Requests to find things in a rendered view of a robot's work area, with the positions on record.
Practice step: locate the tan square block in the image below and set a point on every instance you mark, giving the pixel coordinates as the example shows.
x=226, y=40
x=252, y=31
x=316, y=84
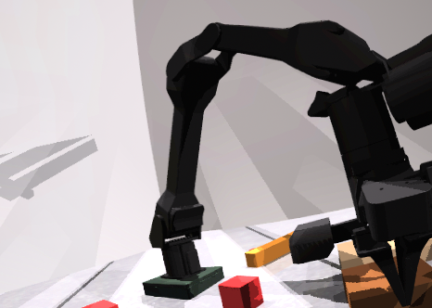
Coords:
x=349, y=258

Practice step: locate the red block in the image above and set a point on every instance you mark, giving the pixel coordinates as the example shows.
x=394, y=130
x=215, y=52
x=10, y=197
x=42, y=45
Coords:
x=241, y=292
x=102, y=304

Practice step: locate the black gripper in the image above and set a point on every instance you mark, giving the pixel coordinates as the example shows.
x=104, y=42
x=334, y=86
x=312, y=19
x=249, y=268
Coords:
x=315, y=240

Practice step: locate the orange long bar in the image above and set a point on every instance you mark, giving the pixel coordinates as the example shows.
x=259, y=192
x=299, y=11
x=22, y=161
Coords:
x=266, y=253

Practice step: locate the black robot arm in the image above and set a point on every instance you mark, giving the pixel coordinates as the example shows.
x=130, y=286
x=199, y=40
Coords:
x=396, y=204

